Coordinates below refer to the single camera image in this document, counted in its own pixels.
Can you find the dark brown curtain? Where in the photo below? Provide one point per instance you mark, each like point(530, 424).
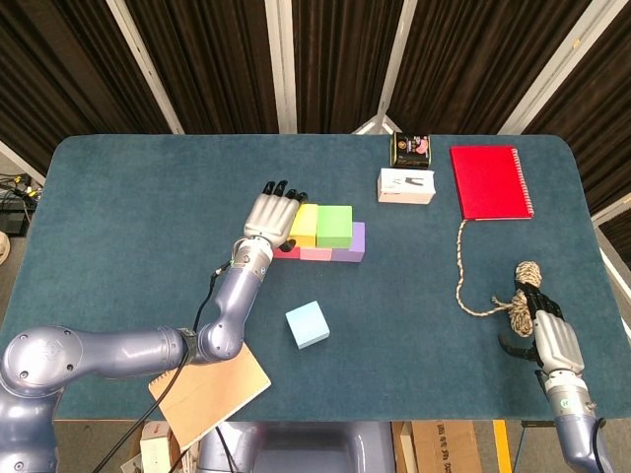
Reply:
point(222, 64)

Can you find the white cardboard box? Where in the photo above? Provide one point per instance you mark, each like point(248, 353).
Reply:
point(406, 189)

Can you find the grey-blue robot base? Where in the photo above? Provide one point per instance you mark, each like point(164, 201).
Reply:
point(320, 448)

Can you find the brown cardboard carton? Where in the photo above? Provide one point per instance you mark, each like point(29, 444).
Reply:
point(443, 448)

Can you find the yellow foam cube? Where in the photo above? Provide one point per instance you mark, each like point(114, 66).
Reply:
point(304, 224)

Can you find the small white carton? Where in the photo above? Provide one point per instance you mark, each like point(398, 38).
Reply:
point(155, 451)

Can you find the red foam cube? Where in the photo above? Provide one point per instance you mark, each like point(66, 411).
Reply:
point(288, 253)

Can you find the white partition frame post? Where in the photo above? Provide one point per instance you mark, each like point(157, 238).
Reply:
point(618, 271)
point(282, 64)
point(613, 209)
point(20, 161)
point(557, 64)
point(397, 59)
point(142, 59)

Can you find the green foam cube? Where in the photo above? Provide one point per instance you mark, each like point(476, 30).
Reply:
point(334, 226)

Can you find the tan spiral notebook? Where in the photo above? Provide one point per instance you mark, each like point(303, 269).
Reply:
point(222, 394)

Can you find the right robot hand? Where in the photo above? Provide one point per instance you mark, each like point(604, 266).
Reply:
point(557, 345)

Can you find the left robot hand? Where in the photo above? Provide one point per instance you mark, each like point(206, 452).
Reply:
point(268, 217)

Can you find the pink foam cube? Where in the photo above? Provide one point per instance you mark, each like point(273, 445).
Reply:
point(315, 253)

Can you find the black device box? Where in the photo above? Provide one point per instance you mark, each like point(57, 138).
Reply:
point(12, 222)

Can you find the light blue foam cube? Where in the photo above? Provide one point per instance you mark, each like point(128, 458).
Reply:
point(307, 325)

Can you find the black luncheon meat tin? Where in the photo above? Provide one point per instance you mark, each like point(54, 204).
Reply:
point(410, 150)

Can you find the red spiral notebook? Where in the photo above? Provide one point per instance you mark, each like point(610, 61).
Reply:
point(490, 182)

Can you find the blue felt table cover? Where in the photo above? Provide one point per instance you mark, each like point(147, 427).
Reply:
point(148, 197)

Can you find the beige round object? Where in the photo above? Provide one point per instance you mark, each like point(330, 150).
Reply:
point(3, 249)

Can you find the purple foam cube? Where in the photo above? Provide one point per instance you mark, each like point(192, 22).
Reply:
point(357, 246)

